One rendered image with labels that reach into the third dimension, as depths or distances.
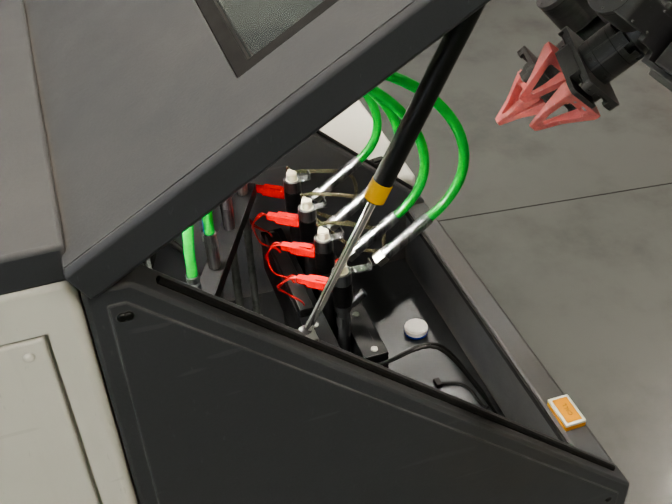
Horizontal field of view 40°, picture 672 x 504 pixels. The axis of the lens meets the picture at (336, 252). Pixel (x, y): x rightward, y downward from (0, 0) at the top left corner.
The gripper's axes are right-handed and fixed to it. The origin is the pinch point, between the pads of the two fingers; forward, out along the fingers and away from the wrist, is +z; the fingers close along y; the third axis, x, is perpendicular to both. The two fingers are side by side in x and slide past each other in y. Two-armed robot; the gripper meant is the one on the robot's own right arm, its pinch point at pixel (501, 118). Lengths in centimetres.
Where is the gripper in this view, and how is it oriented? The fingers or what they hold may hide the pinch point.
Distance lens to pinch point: 136.9
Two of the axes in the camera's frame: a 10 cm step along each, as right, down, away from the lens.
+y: -7.2, -5.1, -4.8
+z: -6.9, 6.0, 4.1
